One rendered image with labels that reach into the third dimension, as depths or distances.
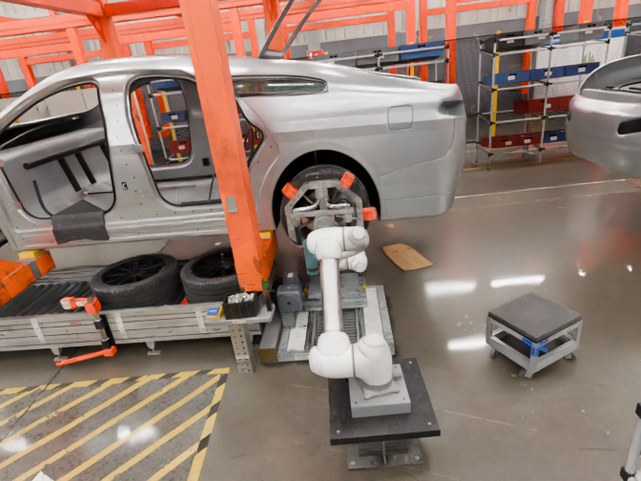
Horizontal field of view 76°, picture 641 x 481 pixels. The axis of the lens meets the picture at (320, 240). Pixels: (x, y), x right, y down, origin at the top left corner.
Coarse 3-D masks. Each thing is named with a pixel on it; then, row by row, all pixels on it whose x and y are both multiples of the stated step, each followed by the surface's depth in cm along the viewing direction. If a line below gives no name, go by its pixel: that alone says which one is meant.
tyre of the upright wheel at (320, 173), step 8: (312, 168) 298; (320, 168) 292; (328, 168) 292; (336, 168) 296; (344, 168) 306; (296, 176) 307; (304, 176) 288; (312, 176) 287; (320, 176) 287; (328, 176) 287; (336, 176) 287; (296, 184) 290; (352, 184) 289; (360, 184) 295; (360, 192) 291; (288, 200) 295; (368, 200) 295; (280, 208) 299; (280, 216) 301; (368, 224) 301
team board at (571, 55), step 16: (608, 32) 661; (624, 32) 661; (576, 48) 669; (592, 48) 669; (544, 64) 678; (560, 64) 679; (544, 80) 688; (560, 80) 688; (544, 96) 698; (528, 128) 718
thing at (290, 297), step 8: (288, 272) 315; (296, 272) 313; (280, 280) 314; (288, 280) 306; (296, 280) 306; (280, 288) 298; (288, 288) 297; (296, 288) 295; (280, 296) 294; (288, 296) 292; (296, 296) 293; (280, 304) 295; (288, 304) 295; (296, 304) 295; (280, 312) 301; (288, 312) 300; (296, 312) 325; (288, 320) 307; (296, 320) 315; (288, 328) 307
